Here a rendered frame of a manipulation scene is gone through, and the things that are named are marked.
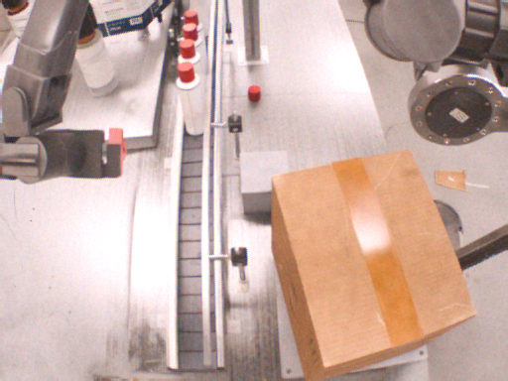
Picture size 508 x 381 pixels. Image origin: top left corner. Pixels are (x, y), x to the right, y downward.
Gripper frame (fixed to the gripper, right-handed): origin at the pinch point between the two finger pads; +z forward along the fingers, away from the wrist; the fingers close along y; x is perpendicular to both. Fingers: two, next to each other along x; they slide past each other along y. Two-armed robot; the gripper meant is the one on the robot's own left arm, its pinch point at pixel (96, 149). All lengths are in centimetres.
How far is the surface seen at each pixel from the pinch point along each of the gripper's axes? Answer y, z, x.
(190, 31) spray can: -5.8, 32.8, -25.7
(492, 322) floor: -125, 94, 73
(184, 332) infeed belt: -11.4, 10.2, 34.4
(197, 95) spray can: -9.3, 29.7, -10.1
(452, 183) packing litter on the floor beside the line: -112, 139, 17
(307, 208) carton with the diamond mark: -32.0, 1.5, 7.6
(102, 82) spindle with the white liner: 21, 44, -15
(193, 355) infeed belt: -13.8, 7.4, 37.7
